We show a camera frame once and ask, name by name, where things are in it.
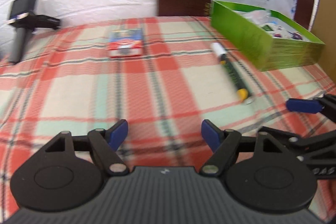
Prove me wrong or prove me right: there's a purple small object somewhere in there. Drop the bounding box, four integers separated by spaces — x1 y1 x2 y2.
292 32 303 40

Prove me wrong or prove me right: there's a blue red card box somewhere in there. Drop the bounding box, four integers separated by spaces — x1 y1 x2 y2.
107 28 143 58

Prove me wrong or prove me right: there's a white patterned fabric pouch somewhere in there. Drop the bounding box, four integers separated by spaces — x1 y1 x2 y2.
259 22 295 39

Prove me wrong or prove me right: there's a green cardboard box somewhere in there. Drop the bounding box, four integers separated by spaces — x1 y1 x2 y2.
211 1 325 71

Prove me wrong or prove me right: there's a brown cardboard sheet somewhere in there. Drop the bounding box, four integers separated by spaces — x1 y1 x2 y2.
311 0 336 83

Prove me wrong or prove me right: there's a plaid bed sheet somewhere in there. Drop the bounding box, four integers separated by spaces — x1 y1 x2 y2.
1 17 335 220

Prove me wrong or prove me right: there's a white plastic bag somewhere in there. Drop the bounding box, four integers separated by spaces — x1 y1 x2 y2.
236 10 271 25

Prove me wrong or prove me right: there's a black handheld device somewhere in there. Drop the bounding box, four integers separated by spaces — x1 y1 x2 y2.
7 0 62 64

